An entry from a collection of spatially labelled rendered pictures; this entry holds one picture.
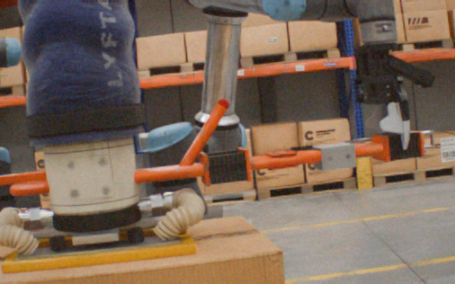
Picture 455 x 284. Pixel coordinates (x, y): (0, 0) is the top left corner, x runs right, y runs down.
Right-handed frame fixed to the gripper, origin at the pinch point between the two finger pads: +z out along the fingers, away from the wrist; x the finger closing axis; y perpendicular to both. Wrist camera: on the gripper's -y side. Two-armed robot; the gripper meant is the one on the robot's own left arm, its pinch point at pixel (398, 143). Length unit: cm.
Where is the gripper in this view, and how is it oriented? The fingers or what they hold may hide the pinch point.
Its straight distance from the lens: 140.3
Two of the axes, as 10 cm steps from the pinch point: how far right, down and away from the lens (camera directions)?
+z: 1.0, 9.9, 0.7
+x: 1.4, 0.6, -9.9
